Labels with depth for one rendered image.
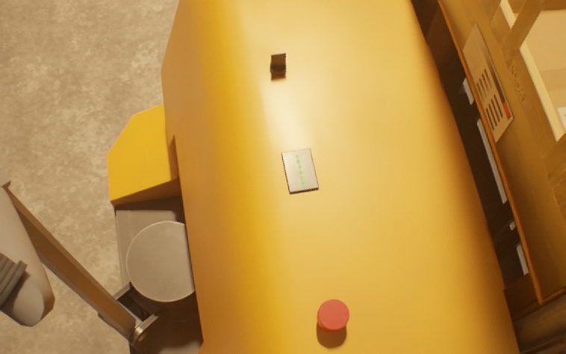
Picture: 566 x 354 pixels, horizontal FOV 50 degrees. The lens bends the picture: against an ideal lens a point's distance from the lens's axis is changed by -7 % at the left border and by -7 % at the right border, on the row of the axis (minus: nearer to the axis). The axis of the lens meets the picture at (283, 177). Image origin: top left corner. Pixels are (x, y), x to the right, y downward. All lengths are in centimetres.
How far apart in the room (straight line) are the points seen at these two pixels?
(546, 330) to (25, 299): 59
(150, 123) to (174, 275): 40
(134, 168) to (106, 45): 72
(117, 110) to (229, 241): 114
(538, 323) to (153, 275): 78
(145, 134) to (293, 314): 81
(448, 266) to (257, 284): 25
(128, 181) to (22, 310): 110
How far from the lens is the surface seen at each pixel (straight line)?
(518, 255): 125
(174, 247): 131
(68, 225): 186
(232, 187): 89
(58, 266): 87
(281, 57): 92
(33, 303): 42
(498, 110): 85
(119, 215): 152
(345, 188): 86
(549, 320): 77
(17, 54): 221
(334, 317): 78
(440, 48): 132
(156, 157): 147
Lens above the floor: 168
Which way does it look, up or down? 66 degrees down
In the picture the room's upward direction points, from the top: 4 degrees clockwise
